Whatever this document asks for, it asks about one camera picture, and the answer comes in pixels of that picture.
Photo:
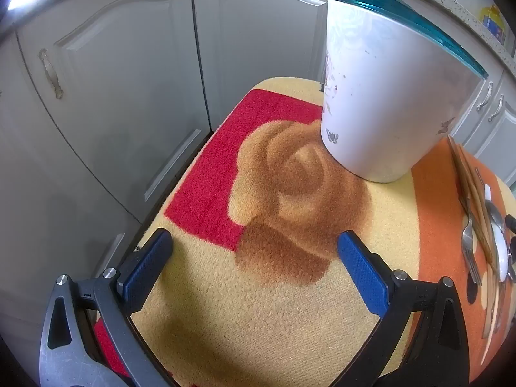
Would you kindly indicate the white ceramic spoon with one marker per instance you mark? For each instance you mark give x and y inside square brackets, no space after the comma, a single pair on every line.
[502,258]

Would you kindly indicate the yellow cooking oil bottle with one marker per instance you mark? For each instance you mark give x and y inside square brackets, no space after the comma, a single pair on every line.
[492,22]

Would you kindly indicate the steel fork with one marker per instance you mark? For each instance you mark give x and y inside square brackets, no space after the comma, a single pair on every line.
[469,242]

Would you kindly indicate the small steel spoon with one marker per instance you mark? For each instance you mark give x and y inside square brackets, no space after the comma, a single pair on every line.
[512,256]

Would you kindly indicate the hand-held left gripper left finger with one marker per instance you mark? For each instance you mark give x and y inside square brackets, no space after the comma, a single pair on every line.
[147,268]

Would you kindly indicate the steel soup spoon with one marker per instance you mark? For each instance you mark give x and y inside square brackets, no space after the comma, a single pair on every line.
[495,215]

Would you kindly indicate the flower printed fleece blanket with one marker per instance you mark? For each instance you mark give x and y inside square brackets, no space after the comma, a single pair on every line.
[262,310]

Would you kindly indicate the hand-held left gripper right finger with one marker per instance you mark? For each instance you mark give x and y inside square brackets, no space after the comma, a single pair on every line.
[363,274]

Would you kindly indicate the tan wooden chopstick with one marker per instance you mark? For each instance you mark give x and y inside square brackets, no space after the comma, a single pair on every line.
[480,197]
[473,187]

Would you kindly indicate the grey cabinet door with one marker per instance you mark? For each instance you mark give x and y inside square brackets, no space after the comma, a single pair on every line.
[469,129]
[506,141]
[121,88]
[258,48]
[48,193]

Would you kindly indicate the white utensil holder teal rim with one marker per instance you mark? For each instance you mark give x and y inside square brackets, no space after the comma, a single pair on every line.
[383,109]

